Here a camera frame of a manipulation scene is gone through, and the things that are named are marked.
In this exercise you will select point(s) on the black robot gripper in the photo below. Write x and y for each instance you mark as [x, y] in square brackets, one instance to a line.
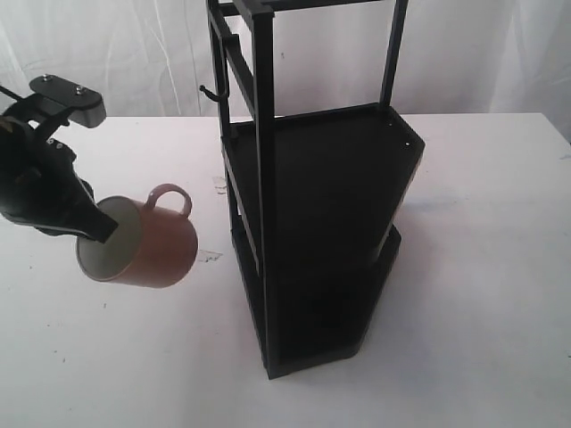
[39, 185]

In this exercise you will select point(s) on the pink ceramic mug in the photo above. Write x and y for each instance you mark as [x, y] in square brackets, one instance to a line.
[155, 244]

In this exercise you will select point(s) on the clear tape scrap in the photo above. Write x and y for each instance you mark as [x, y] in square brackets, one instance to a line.
[208, 256]

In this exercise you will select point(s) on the black metal hook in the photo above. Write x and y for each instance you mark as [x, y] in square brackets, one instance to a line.
[219, 60]

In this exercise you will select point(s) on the black tiered shelf rack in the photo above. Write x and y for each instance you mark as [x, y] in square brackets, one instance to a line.
[312, 197]

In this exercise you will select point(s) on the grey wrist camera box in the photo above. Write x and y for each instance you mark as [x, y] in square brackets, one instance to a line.
[58, 94]

